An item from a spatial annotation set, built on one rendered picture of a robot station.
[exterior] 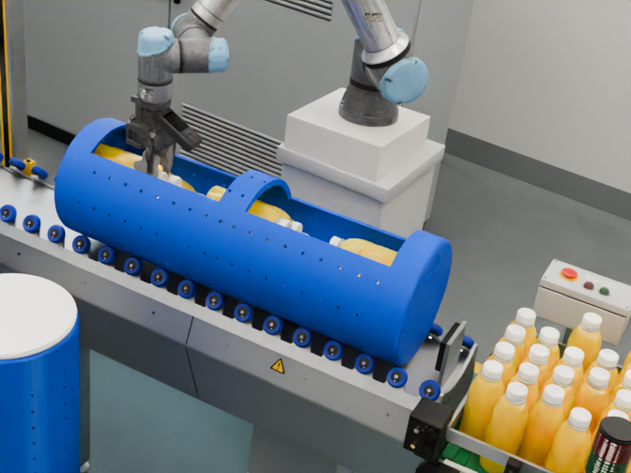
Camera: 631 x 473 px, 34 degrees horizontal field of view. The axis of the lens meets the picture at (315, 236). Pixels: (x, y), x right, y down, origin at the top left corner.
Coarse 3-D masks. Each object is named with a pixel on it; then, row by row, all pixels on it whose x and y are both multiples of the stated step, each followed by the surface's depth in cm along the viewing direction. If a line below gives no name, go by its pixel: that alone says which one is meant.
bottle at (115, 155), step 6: (102, 144) 240; (96, 150) 237; (102, 150) 237; (108, 150) 237; (114, 150) 237; (120, 150) 237; (102, 156) 236; (108, 156) 236; (114, 156) 235; (120, 156) 235; (126, 156) 235; (132, 156) 235; (138, 156) 236; (120, 162) 234; (126, 162) 234; (132, 162) 234; (132, 168) 233
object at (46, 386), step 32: (64, 352) 203; (0, 384) 197; (32, 384) 200; (64, 384) 207; (0, 416) 202; (32, 416) 204; (64, 416) 212; (0, 448) 206; (32, 448) 209; (64, 448) 216
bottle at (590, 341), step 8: (576, 328) 219; (584, 328) 217; (576, 336) 218; (584, 336) 217; (592, 336) 217; (600, 336) 218; (568, 344) 220; (576, 344) 218; (584, 344) 217; (592, 344) 217; (600, 344) 218; (584, 352) 218; (592, 352) 218; (584, 360) 219; (592, 360) 219; (584, 368) 220
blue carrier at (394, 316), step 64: (64, 192) 232; (128, 192) 225; (192, 192) 221; (256, 192) 219; (192, 256) 221; (256, 256) 214; (320, 256) 209; (448, 256) 219; (320, 320) 213; (384, 320) 204
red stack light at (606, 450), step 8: (600, 432) 163; (600, 440) 163; (608, 440) 162; (600, 448) 163; (608, 448) 162; (616, 448) 161; (624, 448) 161; (600, 456) 163; (608, 456) 162; (616, 456) 162; (624, 456) 162; (616, 464) 163
